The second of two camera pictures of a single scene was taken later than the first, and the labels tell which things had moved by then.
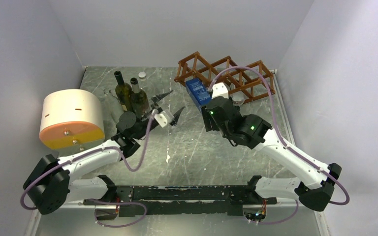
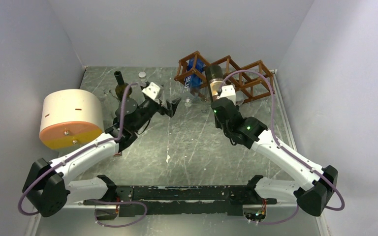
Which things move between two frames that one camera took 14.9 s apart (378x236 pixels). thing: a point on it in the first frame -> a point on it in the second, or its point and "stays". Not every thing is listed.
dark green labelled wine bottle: [139, 100] -> [214, 76]
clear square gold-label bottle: [238, 98] stays
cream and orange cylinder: [72, 119] stays
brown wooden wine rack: [249, 82] stays
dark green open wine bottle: [123, 91] stays
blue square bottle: [199, 92] -> [192, 80]
